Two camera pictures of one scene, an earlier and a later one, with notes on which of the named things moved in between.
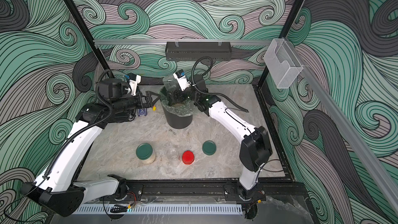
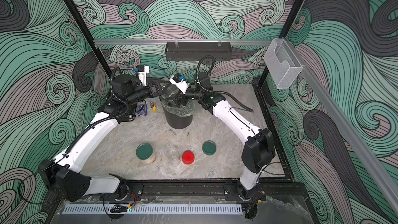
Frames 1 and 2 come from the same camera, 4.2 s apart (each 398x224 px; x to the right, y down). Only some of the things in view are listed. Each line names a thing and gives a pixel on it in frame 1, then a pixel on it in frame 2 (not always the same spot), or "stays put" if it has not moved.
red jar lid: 188,157 stays put
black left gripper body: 137,103 -> 147,93
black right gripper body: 189,95 stays put
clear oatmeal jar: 173,156 stays put
